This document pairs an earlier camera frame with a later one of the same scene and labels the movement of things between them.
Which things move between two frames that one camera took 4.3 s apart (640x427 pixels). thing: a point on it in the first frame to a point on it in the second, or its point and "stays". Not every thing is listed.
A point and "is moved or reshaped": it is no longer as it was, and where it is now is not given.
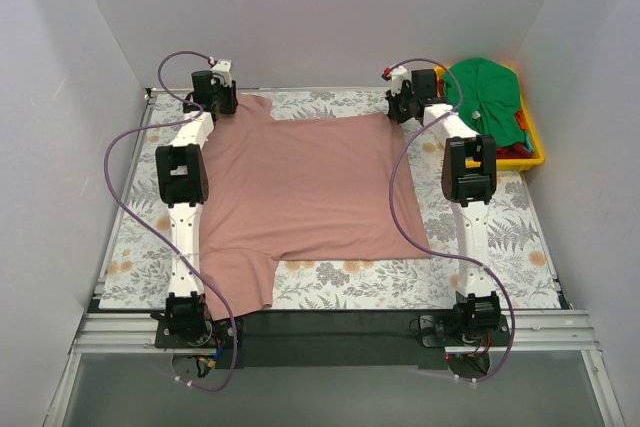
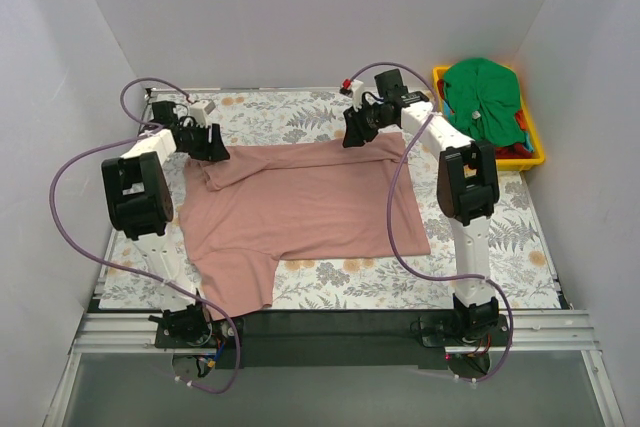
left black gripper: x=220 y=104 to x=203 y=142
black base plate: x=331 y=339 stays
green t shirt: x=490 y=100 stays
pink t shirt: x=325 y=187 is moved or reshaped
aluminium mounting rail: x=528 y=331 stays
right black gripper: x=398 y=107 to x=360 y=123
